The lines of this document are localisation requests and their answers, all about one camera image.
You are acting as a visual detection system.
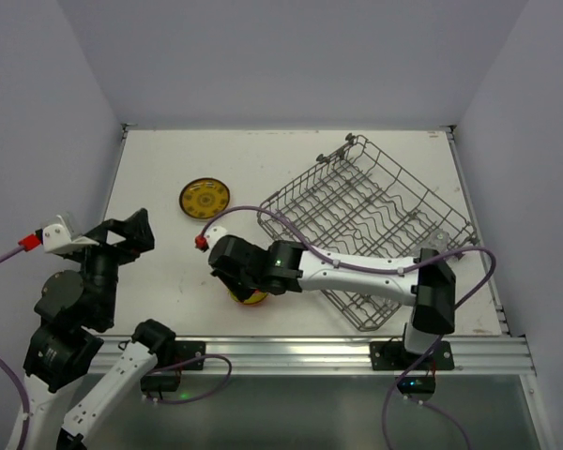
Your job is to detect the orange bowl front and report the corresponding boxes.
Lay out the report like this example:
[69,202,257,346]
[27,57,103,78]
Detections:
[229,291,268,307]

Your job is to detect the yellow patterned plate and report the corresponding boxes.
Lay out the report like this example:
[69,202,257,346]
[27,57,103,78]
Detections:
[178,177,231,220]

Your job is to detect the grey wire dish rack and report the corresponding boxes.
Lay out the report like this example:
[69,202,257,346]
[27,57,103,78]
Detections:
[256,133,479,332]

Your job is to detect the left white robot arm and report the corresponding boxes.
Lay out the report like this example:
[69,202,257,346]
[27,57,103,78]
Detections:
[7,208,175,449]

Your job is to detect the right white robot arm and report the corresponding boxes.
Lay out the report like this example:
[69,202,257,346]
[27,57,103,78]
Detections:
[203,232,456,354]

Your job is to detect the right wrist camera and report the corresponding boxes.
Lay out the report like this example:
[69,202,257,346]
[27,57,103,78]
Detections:
[205,224,229,248]

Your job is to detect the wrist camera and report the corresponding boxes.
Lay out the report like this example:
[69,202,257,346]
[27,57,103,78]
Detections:
[205,224,229,248]
[40,212,99,256]

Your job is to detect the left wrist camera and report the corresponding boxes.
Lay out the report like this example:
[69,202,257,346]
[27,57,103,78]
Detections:
[40,212,99,256]

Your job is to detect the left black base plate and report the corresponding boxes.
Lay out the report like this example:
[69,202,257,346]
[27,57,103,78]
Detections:
[166,340,206,365]

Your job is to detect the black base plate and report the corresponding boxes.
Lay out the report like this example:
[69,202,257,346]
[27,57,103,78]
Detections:
[166,340,206,365]
[369,339,455,371]

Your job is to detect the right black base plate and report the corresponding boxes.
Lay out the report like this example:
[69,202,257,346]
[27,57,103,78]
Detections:
[369,339,455,371]

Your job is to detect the aluminium mounting rail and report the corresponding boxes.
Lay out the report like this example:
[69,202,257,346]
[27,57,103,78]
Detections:
[40,333,539,376]

